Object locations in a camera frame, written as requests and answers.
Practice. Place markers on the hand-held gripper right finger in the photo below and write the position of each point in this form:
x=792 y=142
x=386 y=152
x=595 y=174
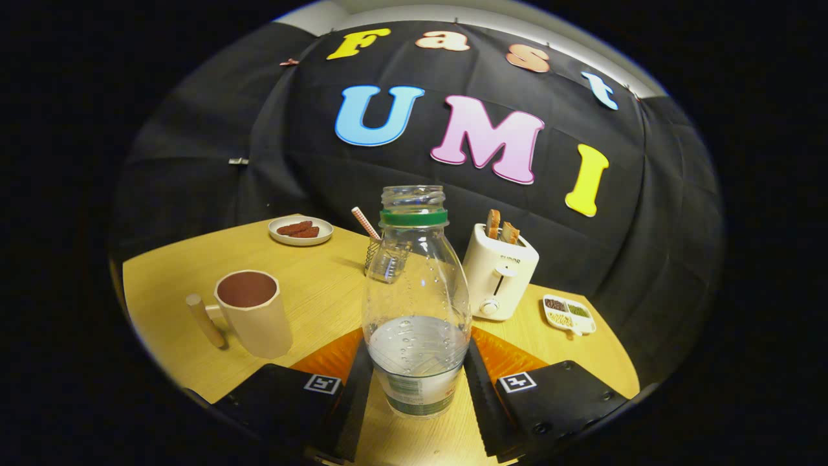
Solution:
x=484 y=414

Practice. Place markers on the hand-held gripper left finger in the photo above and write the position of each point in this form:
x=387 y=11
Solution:
x=354 y=414

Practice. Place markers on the clear plastic juice bottle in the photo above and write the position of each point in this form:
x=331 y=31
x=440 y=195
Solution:
x=417 y=291

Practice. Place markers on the wooden table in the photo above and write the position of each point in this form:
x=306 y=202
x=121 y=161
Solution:
x=310 y=291

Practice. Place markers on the white divided dish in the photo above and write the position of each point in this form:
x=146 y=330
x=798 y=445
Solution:
x=569 y=314

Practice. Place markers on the white toaster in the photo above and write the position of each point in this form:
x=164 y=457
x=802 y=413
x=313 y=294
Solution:
x=498 y=275

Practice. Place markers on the white round plate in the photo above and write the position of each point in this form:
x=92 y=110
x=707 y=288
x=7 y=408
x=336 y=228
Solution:
x=301 y=241

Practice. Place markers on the toast slice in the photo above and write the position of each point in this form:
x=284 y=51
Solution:
x=493 y=223
x=510 y=233

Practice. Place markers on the brown sausage piece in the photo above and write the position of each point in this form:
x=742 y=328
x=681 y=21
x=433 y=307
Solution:
x=294 y=227
x=307 y=233

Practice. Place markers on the red white striped straw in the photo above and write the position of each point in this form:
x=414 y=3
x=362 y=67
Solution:
x=364 y=221

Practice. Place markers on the black backdrop cloth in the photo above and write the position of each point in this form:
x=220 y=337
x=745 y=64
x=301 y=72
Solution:
x=194 y=162

